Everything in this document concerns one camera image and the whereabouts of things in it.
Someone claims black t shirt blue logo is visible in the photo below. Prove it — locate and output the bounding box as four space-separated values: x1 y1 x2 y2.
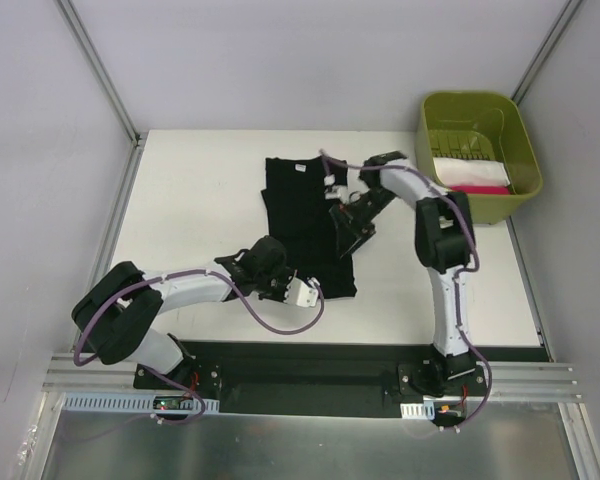
261 158 357 299

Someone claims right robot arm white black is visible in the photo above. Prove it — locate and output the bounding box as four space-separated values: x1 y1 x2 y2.
329 151 479 397

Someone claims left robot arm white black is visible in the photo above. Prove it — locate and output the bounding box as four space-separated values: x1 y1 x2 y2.
71 236 303 389

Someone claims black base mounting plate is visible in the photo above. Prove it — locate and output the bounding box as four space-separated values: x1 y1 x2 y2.
132 340 490 416

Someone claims white rolled t shirt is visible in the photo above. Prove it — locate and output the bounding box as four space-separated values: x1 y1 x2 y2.
433 157 510 187

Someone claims pink rolled t shirt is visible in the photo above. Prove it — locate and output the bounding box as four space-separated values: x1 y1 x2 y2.
451 185 510 196

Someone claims olive green plastic bin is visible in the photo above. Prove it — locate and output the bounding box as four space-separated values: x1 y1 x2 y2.
415 91 543 224

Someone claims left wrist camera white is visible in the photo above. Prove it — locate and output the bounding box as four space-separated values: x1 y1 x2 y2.
284 277 319 308

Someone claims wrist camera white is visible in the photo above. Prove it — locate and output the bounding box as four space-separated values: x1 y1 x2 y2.
324 174 362 204
284 277 319 308

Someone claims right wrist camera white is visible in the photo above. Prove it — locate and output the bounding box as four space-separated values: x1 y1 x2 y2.
324 174 362 204

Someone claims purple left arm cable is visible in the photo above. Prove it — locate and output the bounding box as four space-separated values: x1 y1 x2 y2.
72 269 326 444

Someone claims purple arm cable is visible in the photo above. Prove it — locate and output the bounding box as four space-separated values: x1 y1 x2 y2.
318 147 492 437
72 269 326 444

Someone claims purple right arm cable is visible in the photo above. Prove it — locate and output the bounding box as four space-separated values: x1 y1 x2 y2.
318 147 492 437

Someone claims right white cable duct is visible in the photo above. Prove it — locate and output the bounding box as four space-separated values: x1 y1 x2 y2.
400 401 435 421

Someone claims left vertical aluminium post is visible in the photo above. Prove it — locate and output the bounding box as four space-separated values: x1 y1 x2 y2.
54 0 146 146

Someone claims vertical aluminium post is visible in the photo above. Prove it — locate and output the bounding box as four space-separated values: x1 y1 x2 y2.
511 0 586 106
54 0 146 146

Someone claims white slotted cable duct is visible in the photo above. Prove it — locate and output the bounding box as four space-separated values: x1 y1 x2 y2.
63 393 201 415

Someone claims aluminium frame rail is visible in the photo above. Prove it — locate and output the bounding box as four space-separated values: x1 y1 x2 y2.
42 351 584 403

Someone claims right vertical aluminium post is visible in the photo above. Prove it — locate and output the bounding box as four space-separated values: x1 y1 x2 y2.
511 0 586 106

